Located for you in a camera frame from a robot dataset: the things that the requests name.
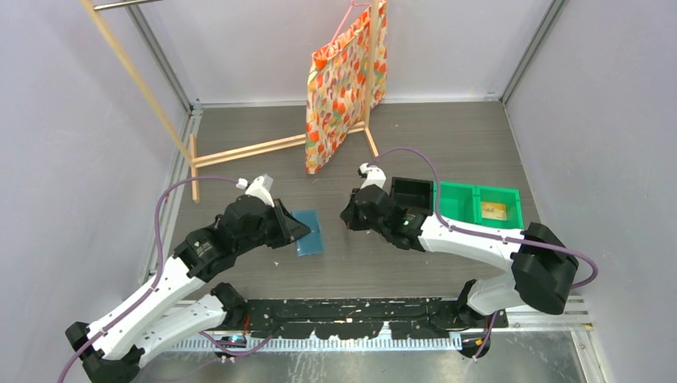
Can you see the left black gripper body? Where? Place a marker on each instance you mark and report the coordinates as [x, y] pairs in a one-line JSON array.
[[270, 224]]

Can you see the pink clothes hanger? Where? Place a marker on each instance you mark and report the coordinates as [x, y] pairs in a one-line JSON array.
[[353, 11]]

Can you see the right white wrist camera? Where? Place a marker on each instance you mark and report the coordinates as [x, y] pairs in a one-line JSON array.
[[372, 175]]

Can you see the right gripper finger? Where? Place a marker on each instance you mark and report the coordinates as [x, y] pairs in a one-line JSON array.
[[353, 205], [357, 221]]

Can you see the black plastic bin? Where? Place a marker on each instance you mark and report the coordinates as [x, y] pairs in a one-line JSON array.
[[413, 193]]

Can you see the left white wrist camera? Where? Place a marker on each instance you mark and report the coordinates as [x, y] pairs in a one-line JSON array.
[[259, 188]]

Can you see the floral orange fabric bag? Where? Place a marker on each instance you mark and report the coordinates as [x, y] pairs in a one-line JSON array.
[[336, 86]]

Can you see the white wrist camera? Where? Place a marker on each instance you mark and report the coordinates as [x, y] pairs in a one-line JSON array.
[[372, 175], [259, 188]]

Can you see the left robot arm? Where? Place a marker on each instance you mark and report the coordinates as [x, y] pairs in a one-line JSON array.
[[116, 347]]

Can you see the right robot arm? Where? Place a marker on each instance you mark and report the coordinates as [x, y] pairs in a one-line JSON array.
[[537, 270]]

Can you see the wooden clothes rack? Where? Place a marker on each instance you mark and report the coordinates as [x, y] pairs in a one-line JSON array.
[[187, 148]]

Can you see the gold card in bin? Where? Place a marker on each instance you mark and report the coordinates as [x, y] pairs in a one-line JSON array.
[[495, 211]]

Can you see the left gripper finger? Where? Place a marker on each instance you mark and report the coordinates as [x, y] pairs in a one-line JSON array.
[[288, 235], [288, 223]]

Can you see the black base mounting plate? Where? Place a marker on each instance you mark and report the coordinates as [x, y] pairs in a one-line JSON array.
[[350, 318]]

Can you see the blue leather card holder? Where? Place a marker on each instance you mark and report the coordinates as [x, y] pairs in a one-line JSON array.
[[311, 244]]

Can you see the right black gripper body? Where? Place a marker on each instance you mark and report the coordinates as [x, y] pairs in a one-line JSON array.
[[378, 228]]

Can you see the green plastic bin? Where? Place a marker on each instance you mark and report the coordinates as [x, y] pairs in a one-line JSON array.
[[462, 202]]

